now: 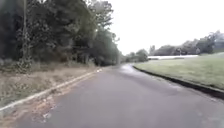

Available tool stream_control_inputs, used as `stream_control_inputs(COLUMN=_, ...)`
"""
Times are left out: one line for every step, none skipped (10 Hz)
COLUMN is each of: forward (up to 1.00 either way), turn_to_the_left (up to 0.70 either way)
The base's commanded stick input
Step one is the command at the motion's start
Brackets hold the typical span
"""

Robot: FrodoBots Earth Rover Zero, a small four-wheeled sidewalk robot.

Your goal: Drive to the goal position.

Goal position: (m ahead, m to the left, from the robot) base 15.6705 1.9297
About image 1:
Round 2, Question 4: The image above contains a cluster of small trees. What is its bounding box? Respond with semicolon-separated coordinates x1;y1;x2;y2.
120;48;150;64

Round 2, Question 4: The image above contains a grey asphalt road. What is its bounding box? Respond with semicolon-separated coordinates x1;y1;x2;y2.
14;64;224;128

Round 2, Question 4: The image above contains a long white building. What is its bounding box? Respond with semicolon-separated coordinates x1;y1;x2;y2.
147;54;200;61

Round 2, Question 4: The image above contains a wood of tall trees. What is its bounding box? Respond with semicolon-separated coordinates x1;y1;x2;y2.
0;0;122;74

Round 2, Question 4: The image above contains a pale kerb strip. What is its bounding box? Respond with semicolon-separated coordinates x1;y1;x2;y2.
0;68;104;113

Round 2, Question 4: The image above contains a dark stone kerb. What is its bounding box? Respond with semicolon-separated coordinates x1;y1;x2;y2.
132;64;224;100

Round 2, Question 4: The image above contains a grass slope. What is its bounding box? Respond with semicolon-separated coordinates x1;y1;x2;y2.
134;52;224;90

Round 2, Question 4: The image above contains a row of distant trees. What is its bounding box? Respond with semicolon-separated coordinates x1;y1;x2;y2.
148;30;224;57

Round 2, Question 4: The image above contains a dry grass verge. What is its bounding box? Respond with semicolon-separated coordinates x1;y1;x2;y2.
0;61;107;128

